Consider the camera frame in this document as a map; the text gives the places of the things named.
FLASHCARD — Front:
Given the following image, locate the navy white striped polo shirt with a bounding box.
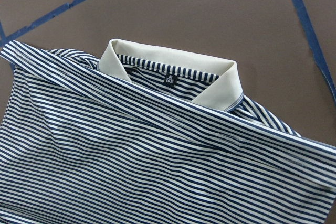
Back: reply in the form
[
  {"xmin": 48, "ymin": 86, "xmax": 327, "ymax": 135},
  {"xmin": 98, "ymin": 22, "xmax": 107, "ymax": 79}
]
[{"xmin": 1, "ymin": 39, "xmax": 335, "ymax": 223}]

